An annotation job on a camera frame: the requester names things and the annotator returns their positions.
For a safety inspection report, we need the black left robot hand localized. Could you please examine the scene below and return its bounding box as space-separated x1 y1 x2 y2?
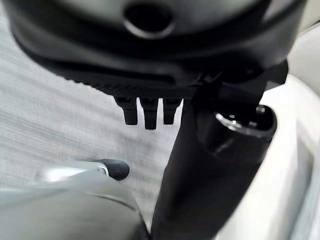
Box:
3 0 308 240

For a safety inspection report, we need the dark robot foot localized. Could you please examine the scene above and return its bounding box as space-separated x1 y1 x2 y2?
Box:
101 158 131 182

